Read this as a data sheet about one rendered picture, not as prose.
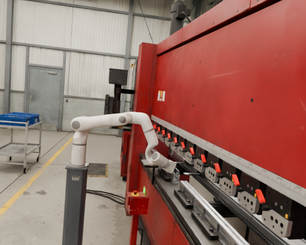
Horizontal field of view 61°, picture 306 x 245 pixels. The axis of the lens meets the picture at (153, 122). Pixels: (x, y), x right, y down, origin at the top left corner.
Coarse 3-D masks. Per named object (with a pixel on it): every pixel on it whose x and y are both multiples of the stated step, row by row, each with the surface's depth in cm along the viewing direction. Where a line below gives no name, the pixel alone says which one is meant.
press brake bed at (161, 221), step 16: (144, 176) 304; (160, 192) 234; (160, 208) 230; (144, 224) 302; (160, 224) 227; (176, 224) 187; (144, 240) 289; (160, 240) 223; (176, 240) 185; (192, 240) 159
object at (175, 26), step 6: (180, 0) 298; (174, 6) 296; (180, 6) 289; (186, 6) 290; (174, 12) 298; (180, 12) 290; (186, 12) 293; (174, 18) 298; (180, 18) 294; (174, 24) 299; (180, 24) 299; (174, 30) 299
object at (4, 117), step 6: (0, 114) 475; (6, 114) 491; (12, 114) 493; (0, 120) 459; (6, 120) 460; (12, 120) 462; (18, 120) 463; (24, 120) 464; (30, 120) 493; (24, 126) 466
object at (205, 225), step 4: (192, 212) 177; (196, 212) 177; (192, 216) 177; (196, 216) 172; (200, 216) 172; (196, 220) 170; (200, 220) 167; (204, 220) 167; (200, 224) 164; (204, 224) 162; (208, 224) 163; (204, 228) 158; (208, 228) 157; (204, 232) 157; (208, 232) 153; (212, 232) 153; (216, 232) 154; (208, 236) 152; (212, 236) 150; (216, 236) 151
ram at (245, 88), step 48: (288, 0) 108; (192, 48) 212; (240, 48) 141; (288, 48) 106; (192, 96) 204; (240, 96) 138; (288, 96) 104; (240, 144) 135; (288, 144) 102; (288, 192) 101
